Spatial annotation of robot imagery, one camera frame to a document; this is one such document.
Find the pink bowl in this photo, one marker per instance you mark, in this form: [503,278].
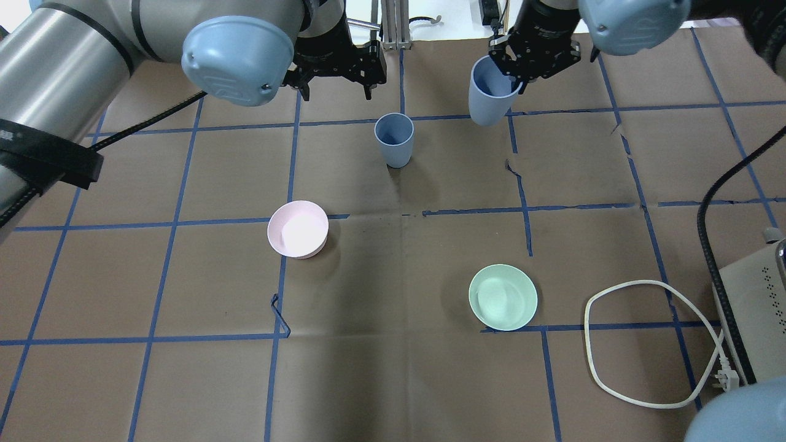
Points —
[298,229]

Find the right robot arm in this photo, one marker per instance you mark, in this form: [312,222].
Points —
[624,28]

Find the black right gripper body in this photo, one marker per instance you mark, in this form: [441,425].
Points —
[548,26]

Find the aluminium frame post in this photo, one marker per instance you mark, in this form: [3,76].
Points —
[394,24]

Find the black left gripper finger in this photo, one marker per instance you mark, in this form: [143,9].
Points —
[303,86]
[368,87]

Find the blue cup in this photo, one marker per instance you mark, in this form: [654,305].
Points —
[394,133]
[490,92]

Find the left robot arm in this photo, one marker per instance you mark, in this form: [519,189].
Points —
[67,61]

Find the green bowl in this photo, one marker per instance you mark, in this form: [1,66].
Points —
[503,297]

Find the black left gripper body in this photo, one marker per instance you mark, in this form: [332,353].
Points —
[328,38]

